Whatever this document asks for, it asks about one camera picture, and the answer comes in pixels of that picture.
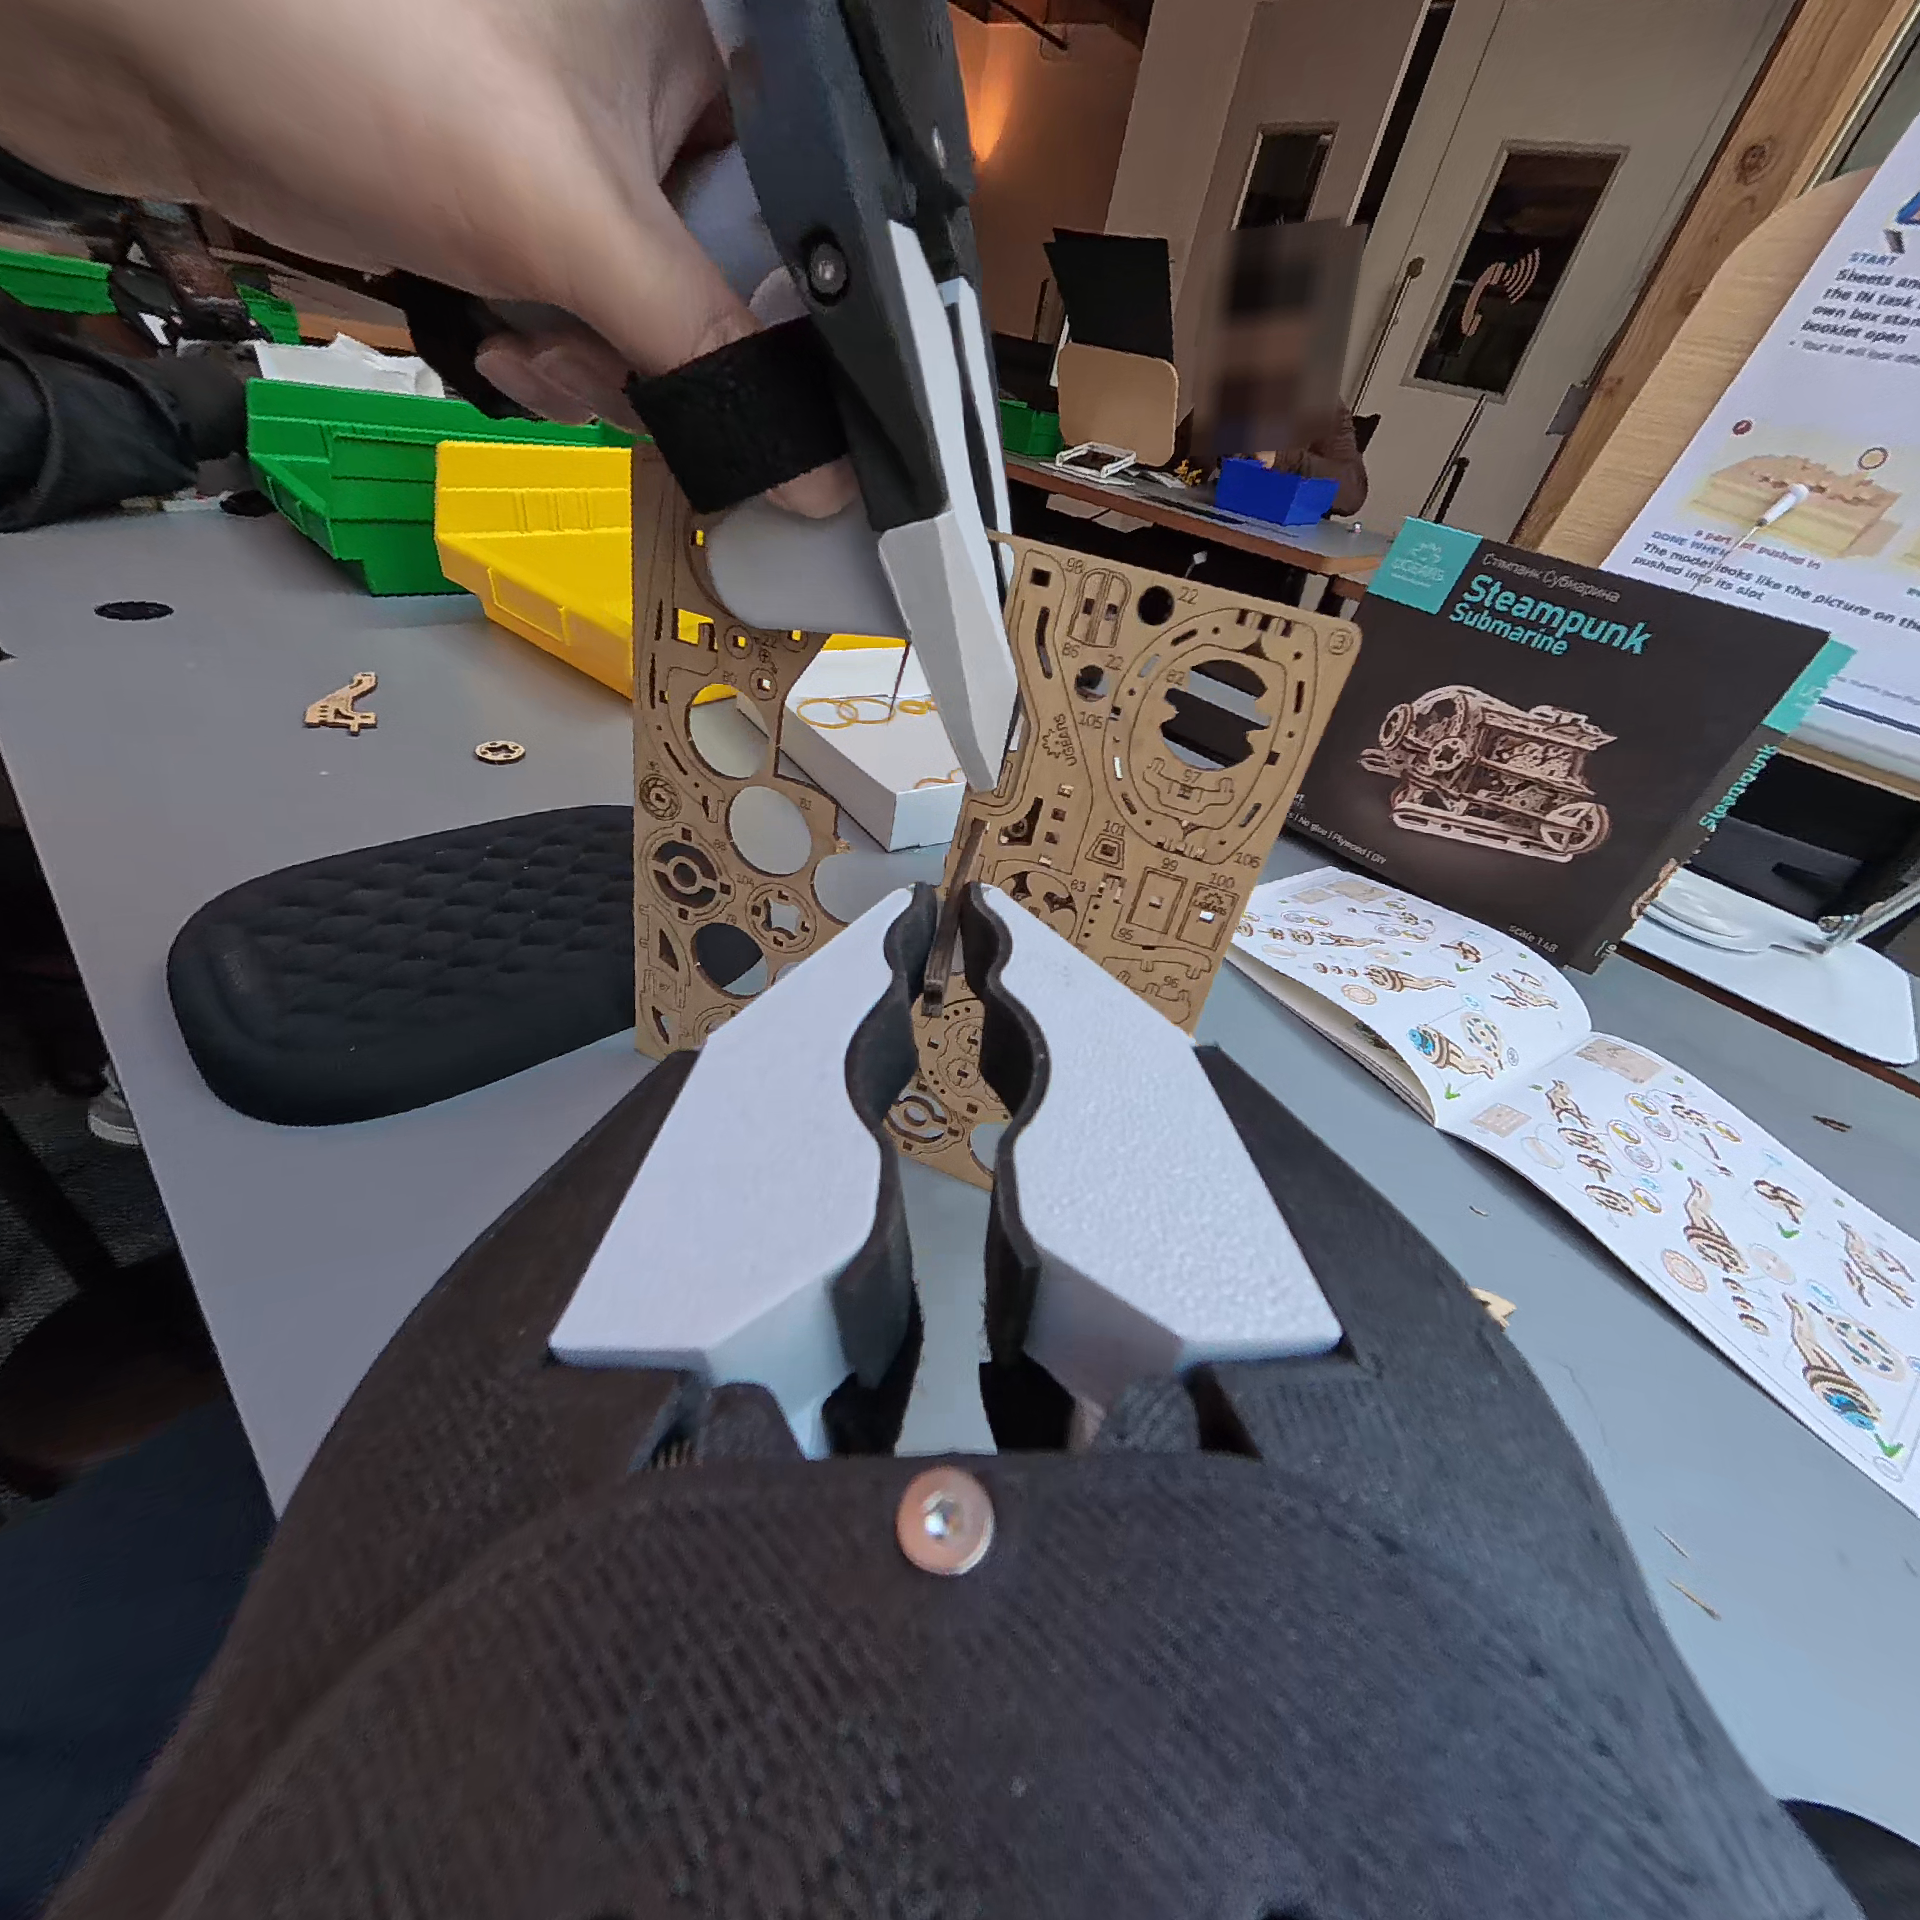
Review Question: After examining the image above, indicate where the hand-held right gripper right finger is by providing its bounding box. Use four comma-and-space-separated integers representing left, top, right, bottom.
959, 882, 1345, 1453

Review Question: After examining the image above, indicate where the wooden parts sheet with oval cutout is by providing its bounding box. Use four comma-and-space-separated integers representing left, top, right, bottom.
959, 547, 1361, 1041

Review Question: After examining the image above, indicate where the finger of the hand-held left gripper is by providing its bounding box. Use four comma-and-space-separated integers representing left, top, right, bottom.
940, 276, 1019, 605
872, 224, 1026, 799

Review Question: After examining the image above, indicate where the instruction booklet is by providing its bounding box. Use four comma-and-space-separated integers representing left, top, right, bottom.
1230, 866, 1920, 1480

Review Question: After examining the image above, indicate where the white cardboard box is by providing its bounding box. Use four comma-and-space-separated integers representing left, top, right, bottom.
777, 645, 970, 853

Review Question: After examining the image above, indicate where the green plastic bin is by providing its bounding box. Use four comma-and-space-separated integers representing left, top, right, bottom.
0, 246, 303, 347
243, 379, 638, 597

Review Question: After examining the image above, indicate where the white instruction poster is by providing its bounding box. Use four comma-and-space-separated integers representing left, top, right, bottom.
1596, 142, 1920, 751

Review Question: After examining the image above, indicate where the grey door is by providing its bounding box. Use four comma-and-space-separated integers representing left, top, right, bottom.
1356, 0, 1802, 518

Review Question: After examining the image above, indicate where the blue plastic bin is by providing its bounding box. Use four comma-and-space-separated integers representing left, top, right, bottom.
1212, 459, 1341, 529

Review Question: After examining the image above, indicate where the dark cloth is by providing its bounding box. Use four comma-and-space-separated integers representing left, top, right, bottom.
0, 321, 248, 536

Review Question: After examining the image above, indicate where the black quilted wrist rest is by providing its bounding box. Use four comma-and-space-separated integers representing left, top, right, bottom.
164, 806, 638, 1128

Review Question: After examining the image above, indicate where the yellow plastic bin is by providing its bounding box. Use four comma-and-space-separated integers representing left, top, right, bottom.
433, 440, 909, 700

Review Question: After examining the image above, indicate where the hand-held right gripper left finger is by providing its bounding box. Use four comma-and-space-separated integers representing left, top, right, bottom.
547, 886, 931, 1453

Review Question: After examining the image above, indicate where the black model kit box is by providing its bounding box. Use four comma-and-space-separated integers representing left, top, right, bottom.
1293, 517, 1853, 975

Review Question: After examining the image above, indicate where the person's left hand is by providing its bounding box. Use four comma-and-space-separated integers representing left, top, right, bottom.
0, 0, 859, 522

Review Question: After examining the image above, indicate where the thin wooden stick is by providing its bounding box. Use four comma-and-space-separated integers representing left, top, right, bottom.
916, 831, 996, 1022

